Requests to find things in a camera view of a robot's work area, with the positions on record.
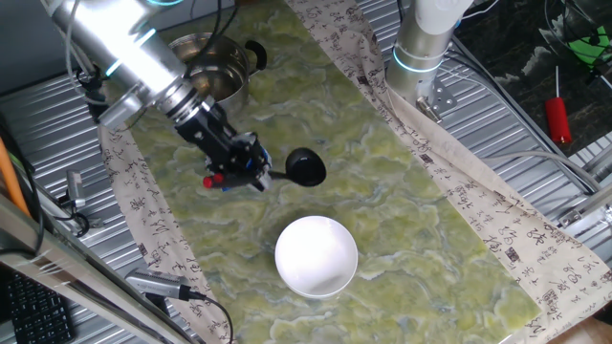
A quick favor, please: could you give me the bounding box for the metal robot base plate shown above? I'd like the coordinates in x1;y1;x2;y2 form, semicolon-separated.
414;78;458;124

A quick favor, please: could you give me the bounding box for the black spoon with red tip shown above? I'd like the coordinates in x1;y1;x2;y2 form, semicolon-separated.
202;146;328;191

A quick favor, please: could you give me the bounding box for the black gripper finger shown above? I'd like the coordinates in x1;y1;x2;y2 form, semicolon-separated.
248;135;273;177
248;169;274;193

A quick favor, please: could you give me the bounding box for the green paper flag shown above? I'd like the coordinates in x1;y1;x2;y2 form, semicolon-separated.
567;27;612;92

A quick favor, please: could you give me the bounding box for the steel pot with black handles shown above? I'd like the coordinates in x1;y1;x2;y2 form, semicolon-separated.
166;32;268;116

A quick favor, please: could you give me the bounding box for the wrist cable loop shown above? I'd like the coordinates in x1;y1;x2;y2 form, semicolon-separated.
63;0;240;109

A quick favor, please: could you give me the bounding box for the green marble pattern table mat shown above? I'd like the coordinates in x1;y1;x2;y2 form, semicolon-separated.
90;4;541;344

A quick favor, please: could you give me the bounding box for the aluminium corner frame bracket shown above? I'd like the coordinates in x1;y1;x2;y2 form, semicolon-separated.
557;138;612;240

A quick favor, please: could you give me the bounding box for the thick grey floor cable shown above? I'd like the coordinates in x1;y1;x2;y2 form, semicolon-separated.
482;150;602;192

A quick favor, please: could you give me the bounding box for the aluminium frame beam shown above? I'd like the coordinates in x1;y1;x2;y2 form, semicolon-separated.
0;190;192;344

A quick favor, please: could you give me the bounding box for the silver depth camera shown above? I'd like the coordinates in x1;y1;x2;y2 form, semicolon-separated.
124;268;193;301

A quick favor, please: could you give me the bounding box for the black camera cable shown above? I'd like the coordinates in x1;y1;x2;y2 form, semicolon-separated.
188;290;235;344

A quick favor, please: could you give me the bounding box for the black keyboard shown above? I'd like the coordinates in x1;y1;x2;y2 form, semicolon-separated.
0;269;77;344

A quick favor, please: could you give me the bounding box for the red handled screwdriver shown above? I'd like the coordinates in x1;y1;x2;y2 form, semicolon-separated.
544;65;574;145

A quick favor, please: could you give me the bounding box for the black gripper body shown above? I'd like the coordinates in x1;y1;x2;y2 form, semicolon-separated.
174;102;260;174

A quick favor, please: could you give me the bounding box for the white ceramic bowl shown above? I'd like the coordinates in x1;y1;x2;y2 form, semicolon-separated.
273;215;360;301

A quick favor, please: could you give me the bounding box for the black pole clamp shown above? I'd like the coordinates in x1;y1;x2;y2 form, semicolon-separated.
75;64;109;120

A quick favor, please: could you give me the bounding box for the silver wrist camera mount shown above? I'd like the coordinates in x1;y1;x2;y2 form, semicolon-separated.
97;85;147;131

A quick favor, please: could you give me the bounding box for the beige calligraphy cloth strip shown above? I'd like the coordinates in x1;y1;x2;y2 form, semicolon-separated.
97;83;235;344
286;0;612;344

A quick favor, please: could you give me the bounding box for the slanted aluminium pole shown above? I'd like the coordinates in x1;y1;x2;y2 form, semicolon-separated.
39;0;99;80

